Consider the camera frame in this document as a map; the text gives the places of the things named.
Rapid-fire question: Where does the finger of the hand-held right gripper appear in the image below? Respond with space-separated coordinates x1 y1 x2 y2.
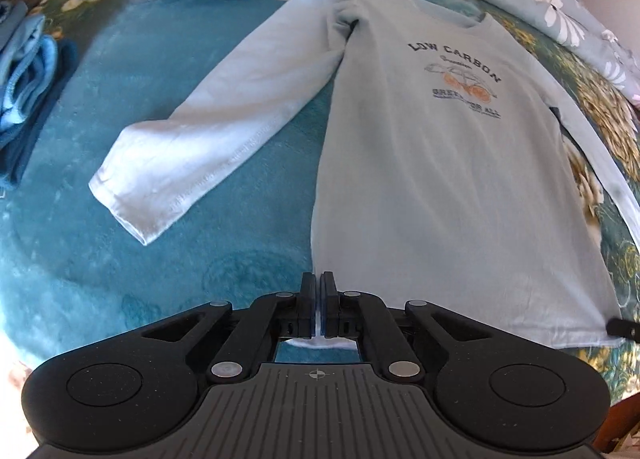
605 318 640 341

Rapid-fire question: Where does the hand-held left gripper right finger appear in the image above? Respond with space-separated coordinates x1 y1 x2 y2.
322 272 501 382

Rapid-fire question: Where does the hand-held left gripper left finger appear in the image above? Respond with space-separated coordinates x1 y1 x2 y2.
135 272 317 382

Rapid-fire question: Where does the light blue long-sleeve shirt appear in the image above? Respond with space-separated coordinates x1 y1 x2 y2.
89 0 640 351

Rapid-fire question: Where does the teal floral blanket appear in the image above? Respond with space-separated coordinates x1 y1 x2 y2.
0 0 640 440

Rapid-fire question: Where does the dark blue folded garment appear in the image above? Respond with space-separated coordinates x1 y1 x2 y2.
0 39 79 190

